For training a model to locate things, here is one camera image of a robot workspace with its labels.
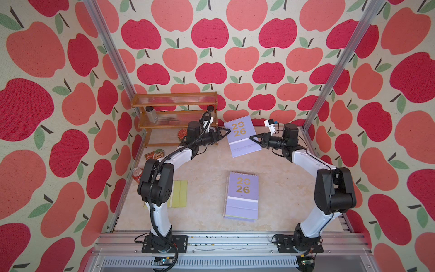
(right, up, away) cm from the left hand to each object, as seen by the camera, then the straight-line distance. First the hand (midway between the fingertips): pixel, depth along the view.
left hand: (228, 137), depth 86 cm
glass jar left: (-45, +14, +12) cm, 48 cm away
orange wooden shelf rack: (-36, +19, +29) cm, 50 cm away
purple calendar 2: (+6, -30, -6) cm, 32 cm away
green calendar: (-26, -31, +3) cm, 41 cm away
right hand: (+12, -2, -1) cm, 12 cm away
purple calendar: (+8, +3, +2) cm, 9 cm away
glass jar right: (-9, +17, +12) cm, 23 cm away
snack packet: (-44, -10, +19) cm, 49 cm away
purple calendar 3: (+9, -39, -7) cm, 41 cm away
